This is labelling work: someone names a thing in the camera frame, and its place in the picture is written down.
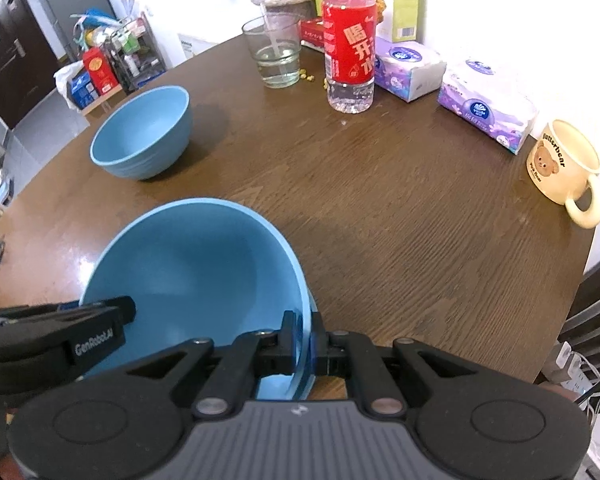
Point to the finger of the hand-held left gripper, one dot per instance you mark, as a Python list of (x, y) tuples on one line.
[(80, 307)]

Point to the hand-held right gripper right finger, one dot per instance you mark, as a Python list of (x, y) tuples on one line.
[(330, 355)]

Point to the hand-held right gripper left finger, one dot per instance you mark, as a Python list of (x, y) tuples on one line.
[(267, 355)]

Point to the blue bowl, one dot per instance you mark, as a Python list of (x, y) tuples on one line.
[(140, 130), (195, 265)]

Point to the person's left hand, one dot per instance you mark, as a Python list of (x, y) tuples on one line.
[(5, 467)]

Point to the low wooden shelf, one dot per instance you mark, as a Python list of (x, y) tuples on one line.
[(105, 102)]

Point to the blue box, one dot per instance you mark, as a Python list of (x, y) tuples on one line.
[(82, 91)]

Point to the white plastic bag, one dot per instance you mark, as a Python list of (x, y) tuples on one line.
[(62, 77)]

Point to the red box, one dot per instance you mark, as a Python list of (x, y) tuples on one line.
[(101, 71)]

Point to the white power strip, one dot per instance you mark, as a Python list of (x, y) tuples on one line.
[(575, 367)]

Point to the dark chair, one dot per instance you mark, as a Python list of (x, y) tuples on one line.
[(592, 310)]

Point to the dark brown door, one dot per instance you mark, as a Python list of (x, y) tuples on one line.
[(15, 45)]

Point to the scattered yellow kernels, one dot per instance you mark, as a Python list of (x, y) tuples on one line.
[(312, 79)]

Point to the white paper sign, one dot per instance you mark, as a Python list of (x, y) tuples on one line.
[(196, 49)]

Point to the blue bag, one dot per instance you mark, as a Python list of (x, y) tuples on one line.
[(97, 22)]

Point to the clear drinking glass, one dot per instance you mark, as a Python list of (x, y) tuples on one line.
[(275, 67)]

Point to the purple tissue pack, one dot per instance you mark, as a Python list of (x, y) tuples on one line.
[(487, 105), (407, 67)]

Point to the cream bear mug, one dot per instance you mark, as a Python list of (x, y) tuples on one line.
[(560, 165)]

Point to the red label water bottle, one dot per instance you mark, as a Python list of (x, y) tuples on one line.
[(349, 45)]

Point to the small red pack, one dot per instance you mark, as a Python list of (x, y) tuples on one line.
[(312, 35)]

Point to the clear glass straw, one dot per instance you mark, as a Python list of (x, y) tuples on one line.
[(271, 30)]

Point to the yellow-green carton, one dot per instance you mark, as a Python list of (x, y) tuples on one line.
[(405, 0)]

